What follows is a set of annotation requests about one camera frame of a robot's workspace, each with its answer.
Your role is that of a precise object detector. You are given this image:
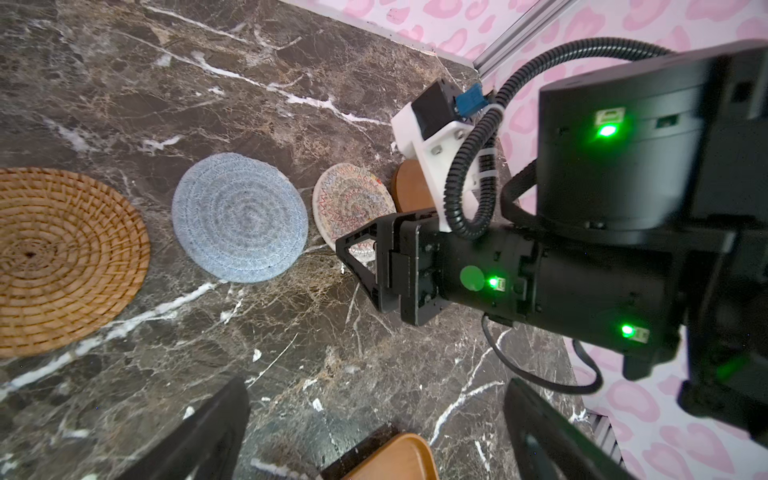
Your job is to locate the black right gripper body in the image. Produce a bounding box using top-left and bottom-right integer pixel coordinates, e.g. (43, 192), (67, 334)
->
(389, 213), (690, 380)

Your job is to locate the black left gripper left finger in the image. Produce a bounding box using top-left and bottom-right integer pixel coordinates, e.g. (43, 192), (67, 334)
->
(120, 377), (250, 479)

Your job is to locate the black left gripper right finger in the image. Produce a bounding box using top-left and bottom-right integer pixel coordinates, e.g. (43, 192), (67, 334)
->
(504, 379), (632, 480)

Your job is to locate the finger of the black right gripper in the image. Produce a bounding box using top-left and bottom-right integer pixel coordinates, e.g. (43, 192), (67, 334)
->
(334, 217), (397, 313)

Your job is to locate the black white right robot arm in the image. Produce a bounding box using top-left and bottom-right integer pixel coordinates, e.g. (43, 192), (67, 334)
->
(335, 37), (767, 444)

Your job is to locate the dark wooden round coaster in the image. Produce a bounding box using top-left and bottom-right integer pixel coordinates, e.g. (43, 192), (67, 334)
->
(390, 160), (435, 213)

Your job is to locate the multicolour woven round coaster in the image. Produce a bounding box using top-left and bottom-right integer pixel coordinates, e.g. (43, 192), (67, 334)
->
(312, 163), (396, 251)

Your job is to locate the blue-grey woven round coaster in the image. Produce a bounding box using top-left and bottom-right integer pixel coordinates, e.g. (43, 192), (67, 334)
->
(171, 152), (308, 283)

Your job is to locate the woven rattan round coaster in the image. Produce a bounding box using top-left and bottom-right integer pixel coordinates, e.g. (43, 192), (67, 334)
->
(1, 167), (151, 358)

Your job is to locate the orange wooden tray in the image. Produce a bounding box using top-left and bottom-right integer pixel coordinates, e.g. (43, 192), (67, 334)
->
(343, 433), (439, 480)

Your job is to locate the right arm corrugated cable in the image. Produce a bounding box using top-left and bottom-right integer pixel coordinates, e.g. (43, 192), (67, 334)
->
(443, 37), (676, 241)

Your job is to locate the aluminium frame corner post right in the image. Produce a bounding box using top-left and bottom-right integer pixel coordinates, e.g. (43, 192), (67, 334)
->
(473, 0), (577, 79)

